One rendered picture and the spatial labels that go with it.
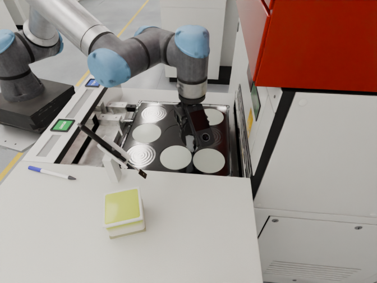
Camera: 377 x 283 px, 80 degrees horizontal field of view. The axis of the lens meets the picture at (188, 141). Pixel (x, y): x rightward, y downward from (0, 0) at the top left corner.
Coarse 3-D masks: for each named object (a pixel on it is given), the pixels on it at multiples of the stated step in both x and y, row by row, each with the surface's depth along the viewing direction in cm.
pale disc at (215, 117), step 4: (208, 112) 87; (212, 112) 87; (216, 112) 87; (220, 112) 87; (208, 116) 85; (212, 116) 85; (216, 116) 85; (220, 116) 85; (212, 120) 84; (216, 120) 84; (220, 120) 84; (212, 124) 82; (216, 124) 82
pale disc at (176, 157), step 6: (168, 150) 73; (174, 150) 73; (180, 150) 73; (186, 150) 73; (162, 156) 71; (168, 156) 71; (174, 156) 71; (180, 156) 71; (186, 156) 71; (162, 162) 69; (168, 162) 69; (174, 162) 69; (180, 162) 69; (186, 162) 69; (174, 168) 68; (180, 168) 67
